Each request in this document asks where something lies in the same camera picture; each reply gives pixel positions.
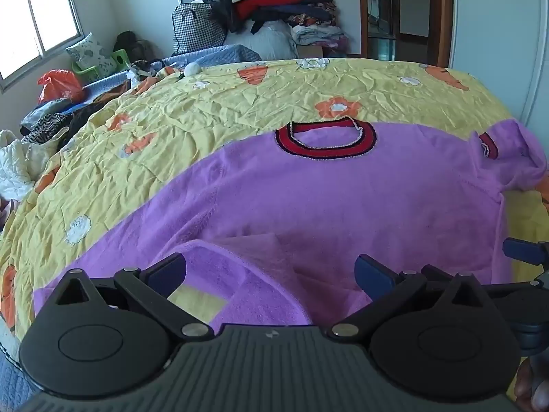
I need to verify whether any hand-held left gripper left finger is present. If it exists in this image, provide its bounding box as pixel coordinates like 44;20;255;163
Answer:
52;252;214;339

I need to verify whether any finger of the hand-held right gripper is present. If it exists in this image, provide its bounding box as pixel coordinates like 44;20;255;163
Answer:
503;237;549;268
489;278;549;299

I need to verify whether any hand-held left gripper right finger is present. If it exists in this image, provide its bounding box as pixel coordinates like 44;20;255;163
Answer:
326;254;498;340

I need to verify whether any purple sweater with red collar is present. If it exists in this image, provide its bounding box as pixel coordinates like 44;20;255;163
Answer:
33;119;549;327

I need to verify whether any pile of dark clothes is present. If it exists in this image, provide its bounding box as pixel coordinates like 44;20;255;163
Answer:
19;98;113;152

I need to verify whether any stack of folded clothes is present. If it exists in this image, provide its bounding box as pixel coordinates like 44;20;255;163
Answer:
287;12;351;49

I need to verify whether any person's right hand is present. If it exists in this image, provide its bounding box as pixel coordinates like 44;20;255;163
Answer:
514;358;549;412

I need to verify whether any yellow floral blanket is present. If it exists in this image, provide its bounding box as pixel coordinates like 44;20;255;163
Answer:
0;57;549;353

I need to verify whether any white crumpled clothing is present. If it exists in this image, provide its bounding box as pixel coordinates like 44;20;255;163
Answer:
0;129;59;201

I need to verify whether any white wardrobe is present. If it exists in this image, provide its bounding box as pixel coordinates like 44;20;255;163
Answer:
447;0;549;131

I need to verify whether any orange plastic bag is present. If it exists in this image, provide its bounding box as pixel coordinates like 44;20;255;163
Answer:
37;69;85;104

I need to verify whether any green plastic stool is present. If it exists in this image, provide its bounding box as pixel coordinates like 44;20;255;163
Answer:
71;48;132;82

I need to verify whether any dark backpack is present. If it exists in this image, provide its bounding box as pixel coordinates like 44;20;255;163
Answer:
113;31;162;64

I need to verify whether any floral cushion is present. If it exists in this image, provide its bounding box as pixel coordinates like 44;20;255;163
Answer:
66;32;119;78

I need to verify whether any checkered bag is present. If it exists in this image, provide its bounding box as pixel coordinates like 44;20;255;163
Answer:
172;3;226;55

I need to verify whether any wooden framed mirror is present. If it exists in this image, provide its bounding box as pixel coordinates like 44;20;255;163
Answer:
357;0;456;68

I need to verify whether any light grey cloth bundle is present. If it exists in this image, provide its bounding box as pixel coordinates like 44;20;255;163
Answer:
223;21;300;59

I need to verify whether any window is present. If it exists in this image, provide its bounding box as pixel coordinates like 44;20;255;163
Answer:
0;0;85;92

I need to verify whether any red garment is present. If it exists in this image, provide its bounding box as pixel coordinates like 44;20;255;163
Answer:
234;0;304;21

